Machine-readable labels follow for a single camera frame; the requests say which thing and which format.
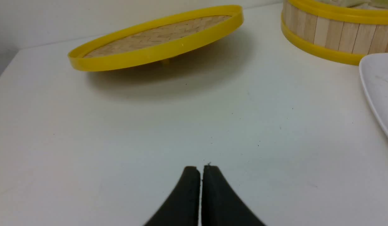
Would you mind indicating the yellow bamboo steamer lid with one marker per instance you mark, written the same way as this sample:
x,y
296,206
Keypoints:
x,y
157,40

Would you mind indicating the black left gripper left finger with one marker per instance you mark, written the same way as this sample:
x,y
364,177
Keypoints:
x,y
181,208

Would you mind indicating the white square plate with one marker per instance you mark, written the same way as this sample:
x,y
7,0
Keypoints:
x,y
373,71

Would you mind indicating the yellow bamboo steamer basket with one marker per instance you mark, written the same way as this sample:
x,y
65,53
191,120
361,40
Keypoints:
x,y
342,31

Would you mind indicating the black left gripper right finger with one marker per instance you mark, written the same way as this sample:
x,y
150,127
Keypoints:
x,y
220,205

